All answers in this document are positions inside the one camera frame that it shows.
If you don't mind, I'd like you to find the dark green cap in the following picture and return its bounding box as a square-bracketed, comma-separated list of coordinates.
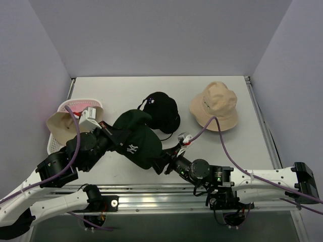
[113, 109, 163, 169]

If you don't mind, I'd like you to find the black baseball cap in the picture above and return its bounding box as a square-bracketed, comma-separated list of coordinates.
[137, 92, 181, 134]

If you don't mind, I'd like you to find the beige bucket hat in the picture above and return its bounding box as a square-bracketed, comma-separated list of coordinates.
[189, 82, 238, 131]

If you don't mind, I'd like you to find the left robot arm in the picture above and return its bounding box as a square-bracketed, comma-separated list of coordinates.
[1, 122, 131, 240]

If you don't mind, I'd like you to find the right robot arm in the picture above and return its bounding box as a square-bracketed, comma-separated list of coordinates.
[150, 148, 322, 208]

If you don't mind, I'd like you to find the pink cap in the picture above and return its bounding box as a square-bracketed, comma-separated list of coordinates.
[46, 104, 104, 146]

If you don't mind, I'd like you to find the white plastic basket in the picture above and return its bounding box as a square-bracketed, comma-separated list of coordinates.
[46, 98, 104, 155]

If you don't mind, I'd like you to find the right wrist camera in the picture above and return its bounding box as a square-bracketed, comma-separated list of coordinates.
[177, 132, 193, 157]

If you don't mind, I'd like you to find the aluminium front rail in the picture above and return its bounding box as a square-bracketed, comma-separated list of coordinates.
[44, 184, 298, 215]

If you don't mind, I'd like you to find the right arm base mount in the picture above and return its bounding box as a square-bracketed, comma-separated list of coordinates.
[208, 189, 254, 227]

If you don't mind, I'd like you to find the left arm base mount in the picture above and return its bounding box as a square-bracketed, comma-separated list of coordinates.
[77, 184, 119, 227]

